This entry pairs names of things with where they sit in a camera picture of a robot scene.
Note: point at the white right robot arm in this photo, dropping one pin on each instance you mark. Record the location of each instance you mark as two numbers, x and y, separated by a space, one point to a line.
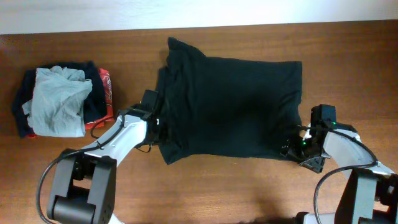
370 194

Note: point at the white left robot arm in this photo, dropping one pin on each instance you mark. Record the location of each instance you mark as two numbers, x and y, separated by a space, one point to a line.
84 185

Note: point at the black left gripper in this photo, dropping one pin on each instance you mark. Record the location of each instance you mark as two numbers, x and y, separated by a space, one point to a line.
155 142

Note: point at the grey folded t-shirt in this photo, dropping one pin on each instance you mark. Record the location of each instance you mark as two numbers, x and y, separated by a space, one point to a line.
56 107

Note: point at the dark green t-shirt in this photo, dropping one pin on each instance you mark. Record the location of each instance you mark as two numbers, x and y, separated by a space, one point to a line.
226 106

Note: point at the red printed folded garment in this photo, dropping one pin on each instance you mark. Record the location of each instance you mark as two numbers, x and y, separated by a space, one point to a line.
107 85

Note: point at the navy folded garment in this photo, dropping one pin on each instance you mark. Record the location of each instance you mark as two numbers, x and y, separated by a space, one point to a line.
94 106

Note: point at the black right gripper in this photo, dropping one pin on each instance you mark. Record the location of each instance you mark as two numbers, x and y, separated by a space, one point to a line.
314 163

